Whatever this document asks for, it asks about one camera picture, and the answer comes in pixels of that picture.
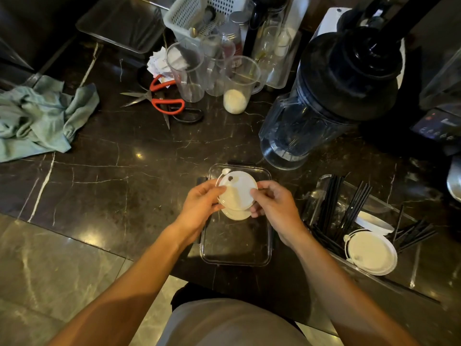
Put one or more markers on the person's right hand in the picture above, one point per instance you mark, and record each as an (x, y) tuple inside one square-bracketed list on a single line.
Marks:
[(279, 212)]

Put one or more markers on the person's left hand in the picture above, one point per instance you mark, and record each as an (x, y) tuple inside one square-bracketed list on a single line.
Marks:
[(196, 210)]

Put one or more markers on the person's right thumb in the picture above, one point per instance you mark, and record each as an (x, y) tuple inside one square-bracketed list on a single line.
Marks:
[(260, 195)]

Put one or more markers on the person's left thumb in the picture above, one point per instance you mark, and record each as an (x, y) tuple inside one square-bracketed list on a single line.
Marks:
[(215, 192)]

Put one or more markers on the white cup lid with tab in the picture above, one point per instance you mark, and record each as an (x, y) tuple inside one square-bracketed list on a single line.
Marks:
[(237, 189)]

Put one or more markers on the plain white cup lid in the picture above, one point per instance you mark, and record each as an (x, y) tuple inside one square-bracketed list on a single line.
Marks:
[(236, 214)]

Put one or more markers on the person's left forearm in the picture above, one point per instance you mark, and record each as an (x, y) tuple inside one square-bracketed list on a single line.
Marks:
[(122, 288)]

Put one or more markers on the person's right forearm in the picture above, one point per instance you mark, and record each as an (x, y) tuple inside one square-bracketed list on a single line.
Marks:
[(345, 291)]

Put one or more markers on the clear rectangular plastic container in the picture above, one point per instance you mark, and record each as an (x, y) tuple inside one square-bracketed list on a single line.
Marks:
[(236, 241)]

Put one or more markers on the bundle of black straws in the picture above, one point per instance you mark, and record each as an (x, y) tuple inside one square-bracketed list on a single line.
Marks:
[(345, 212)]

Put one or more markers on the clear cup with white powder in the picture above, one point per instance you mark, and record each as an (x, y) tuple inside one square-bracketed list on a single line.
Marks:
[(237, 88)]

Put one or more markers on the empty clear measuring cup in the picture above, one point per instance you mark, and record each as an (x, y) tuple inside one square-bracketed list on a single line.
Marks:
[(187, 73)]

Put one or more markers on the blender jar with black lid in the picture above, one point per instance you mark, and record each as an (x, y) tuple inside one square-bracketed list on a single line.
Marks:
[(324, 90)]

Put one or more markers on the tall clear measuring cup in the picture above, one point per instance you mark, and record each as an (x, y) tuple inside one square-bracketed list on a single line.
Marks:
[(215, 68)]

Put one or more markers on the person's grey shirt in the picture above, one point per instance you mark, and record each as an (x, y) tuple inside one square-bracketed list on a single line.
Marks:
[(230, 324)]

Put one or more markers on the crumpled white paper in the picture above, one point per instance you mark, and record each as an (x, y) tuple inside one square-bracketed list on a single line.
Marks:
[(157, 64)]

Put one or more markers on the clear acrylic holder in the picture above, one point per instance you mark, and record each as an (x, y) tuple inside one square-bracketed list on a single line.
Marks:
[(284, 50)]

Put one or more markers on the clear bin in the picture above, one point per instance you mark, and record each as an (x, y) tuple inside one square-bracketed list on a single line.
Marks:
[(381, 284)]

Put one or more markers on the jar with metal lid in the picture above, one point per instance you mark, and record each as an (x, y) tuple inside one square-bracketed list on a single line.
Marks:
[(232, 32)]

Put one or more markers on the white plastic basket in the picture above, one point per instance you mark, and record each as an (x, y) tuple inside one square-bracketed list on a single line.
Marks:
[(187, 14)]

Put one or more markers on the black blender control base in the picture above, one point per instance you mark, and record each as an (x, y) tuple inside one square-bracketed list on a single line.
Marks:
[(437, 122)]

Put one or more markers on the green cloth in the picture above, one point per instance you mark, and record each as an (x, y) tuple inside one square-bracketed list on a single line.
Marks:
[(36, 118)]

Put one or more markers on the clear plastic tray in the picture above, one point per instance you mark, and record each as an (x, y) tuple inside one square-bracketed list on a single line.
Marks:
[(122, 21)]

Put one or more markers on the metal bowl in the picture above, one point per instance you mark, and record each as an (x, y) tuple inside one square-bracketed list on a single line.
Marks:
[(455, 178)]

